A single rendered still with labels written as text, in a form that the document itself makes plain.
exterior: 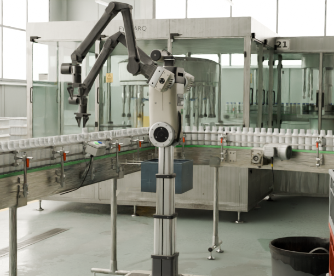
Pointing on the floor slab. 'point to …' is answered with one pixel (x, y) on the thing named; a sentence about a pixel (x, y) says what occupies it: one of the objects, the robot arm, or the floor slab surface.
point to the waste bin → (299, 256)
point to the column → (148, 9)
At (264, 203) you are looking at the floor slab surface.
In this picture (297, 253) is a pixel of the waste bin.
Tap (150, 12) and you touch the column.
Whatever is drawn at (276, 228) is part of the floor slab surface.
